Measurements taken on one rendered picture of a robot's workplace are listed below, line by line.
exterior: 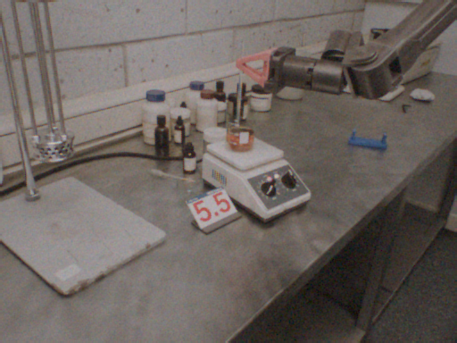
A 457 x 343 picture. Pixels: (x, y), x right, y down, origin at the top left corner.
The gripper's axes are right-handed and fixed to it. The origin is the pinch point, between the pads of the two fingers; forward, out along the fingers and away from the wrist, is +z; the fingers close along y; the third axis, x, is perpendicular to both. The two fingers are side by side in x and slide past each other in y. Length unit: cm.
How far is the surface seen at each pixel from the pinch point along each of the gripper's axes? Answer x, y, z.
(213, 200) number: 23.0, 13.6, -1.7
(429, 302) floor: 101, -74, -58
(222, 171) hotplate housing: 20.0, 7.0, -0.4
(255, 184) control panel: 20.0, 8.8, -8.2
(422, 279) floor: 101, -88, -54
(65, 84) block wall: 10.8, 1.7, 43.0
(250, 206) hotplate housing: 23.9, 10.9, -8.2
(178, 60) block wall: 10.4, -33.2, 33.1
